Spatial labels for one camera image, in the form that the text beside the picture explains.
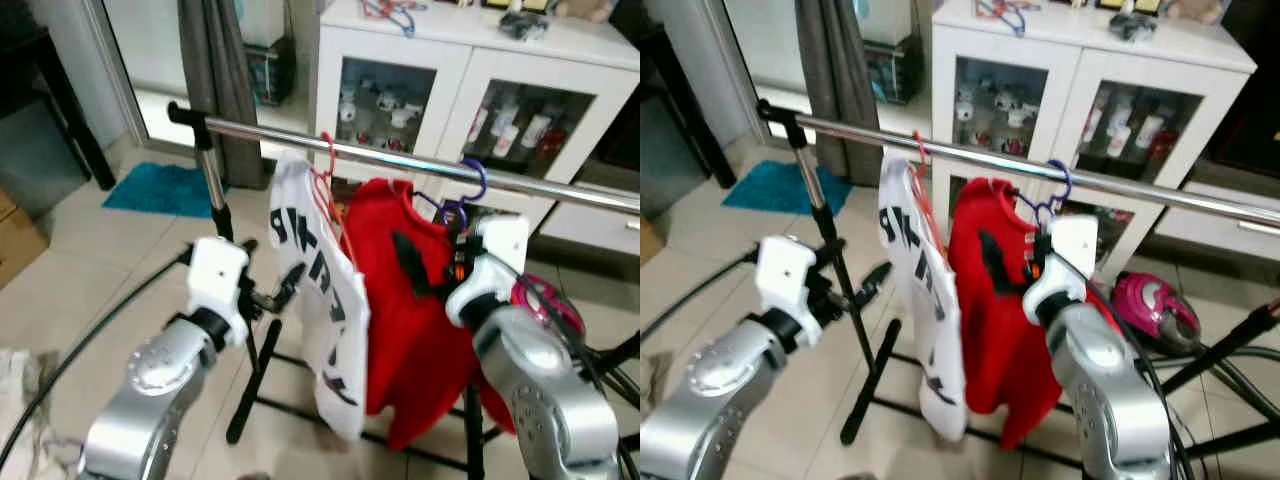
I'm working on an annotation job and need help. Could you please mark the low white drawer unit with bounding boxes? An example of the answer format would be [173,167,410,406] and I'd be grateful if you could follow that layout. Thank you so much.
[535,185,641,259]
[1150,165,1280,266]

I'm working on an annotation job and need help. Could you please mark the pink vacuum cleaner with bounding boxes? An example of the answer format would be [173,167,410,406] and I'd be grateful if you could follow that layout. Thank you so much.
[1110,270,1203,353]
[510,273,588,339]

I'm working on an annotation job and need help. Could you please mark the brown plush toy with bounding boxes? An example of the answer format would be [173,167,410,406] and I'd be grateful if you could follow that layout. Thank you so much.
[1165,0,1226,23]
[553,0,614,23]

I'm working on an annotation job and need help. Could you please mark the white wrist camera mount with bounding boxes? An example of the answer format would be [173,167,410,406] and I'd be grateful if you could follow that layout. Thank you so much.
[445,215,531,329]
[187,237,251,346]
[1022,213,1099,323]
[755,235,823,341]

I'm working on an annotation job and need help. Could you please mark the grey curtain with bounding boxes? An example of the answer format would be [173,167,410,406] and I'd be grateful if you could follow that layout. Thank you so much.
[795,0,906,186]
[178,0,301,191]

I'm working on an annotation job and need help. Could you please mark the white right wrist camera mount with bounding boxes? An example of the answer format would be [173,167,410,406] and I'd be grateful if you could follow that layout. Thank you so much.
[1022,213,1099,323]
[445,215,531,329]

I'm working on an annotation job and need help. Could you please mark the glass sliding door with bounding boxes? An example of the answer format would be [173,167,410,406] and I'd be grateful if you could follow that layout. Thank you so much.
[705,0,936,151]
[85,0,321,161]

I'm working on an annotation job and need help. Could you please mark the purple clothes hanger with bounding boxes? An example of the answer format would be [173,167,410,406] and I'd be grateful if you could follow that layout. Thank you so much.
[1012,158,1073,229]
[412,157,491,229]

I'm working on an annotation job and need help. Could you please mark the brown cardboard box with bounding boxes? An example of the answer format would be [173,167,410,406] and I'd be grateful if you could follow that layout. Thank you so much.
[0,188,49,291]
[640,215,666,266]

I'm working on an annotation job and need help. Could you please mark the white glass-door cabinet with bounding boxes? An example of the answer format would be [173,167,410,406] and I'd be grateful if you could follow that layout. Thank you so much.
[313,0,641,233]
[930,0,1259,281]

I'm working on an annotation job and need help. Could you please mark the small black gadget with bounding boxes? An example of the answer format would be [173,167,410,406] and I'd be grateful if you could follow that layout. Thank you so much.
[497,10,549,43]
[1108,10,1159,43]

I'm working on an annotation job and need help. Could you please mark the white cloth heap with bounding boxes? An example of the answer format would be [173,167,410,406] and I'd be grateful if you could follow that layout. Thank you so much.
[0,348,86,480]
[640,350,676,411]

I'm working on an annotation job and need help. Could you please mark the black table leg frame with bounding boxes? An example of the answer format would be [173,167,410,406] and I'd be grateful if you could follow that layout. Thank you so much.
[1160,298,1280,463]
[575,330,641,441]

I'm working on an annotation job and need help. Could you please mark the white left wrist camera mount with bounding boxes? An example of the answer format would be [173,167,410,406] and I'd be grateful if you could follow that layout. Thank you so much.
[187,237,251,346]
[755,235,823,341]

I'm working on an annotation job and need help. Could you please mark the blue clothes hanger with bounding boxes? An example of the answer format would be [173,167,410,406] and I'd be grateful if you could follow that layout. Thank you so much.
[383,3,429,38]
[995,3,1041,39]

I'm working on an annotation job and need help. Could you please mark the dark television screen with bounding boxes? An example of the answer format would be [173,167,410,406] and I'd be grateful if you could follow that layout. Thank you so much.
[1195,0,1280,196]
[598,0,641,191]

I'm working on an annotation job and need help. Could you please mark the white t-shirt black print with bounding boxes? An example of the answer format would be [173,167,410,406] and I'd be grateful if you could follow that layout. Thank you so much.
[268,150,373,443]
[878,148,969,443]

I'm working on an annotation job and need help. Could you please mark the black side table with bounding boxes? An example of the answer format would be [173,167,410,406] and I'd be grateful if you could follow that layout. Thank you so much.
[640,0,741,216]
[0,0,119,221]

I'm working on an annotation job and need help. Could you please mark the teal floor mat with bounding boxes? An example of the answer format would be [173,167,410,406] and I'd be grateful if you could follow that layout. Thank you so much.
[722,160,853,216]
[102,162,229,219]

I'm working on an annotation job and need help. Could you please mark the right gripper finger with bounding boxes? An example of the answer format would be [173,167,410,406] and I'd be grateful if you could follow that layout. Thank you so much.
[979,229,1009,276]
[392,230,423,277]
[408,262,447,300]
[995,262,1031,299]

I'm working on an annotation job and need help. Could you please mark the chrome and black clothes rack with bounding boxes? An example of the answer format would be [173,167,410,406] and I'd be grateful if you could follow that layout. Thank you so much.
[756,98,1280,471]
[166,100,641,480]

